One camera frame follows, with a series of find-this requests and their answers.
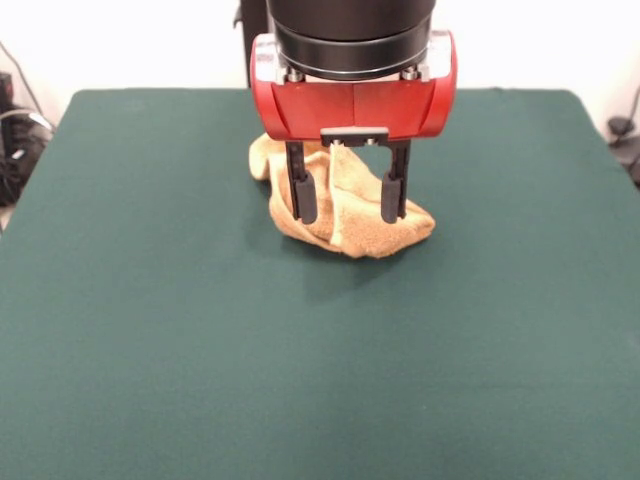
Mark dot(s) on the black electronics box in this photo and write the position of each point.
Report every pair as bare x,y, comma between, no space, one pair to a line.
5,90

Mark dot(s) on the dark grey power adapter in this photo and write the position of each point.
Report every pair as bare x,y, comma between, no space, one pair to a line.
620,125

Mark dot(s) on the dark green table cloth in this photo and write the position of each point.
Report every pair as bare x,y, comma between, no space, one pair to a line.
150,325

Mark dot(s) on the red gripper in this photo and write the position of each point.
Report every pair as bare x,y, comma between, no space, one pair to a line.
350,107

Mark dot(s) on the tan terry towel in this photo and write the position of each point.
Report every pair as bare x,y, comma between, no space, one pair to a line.
360,215

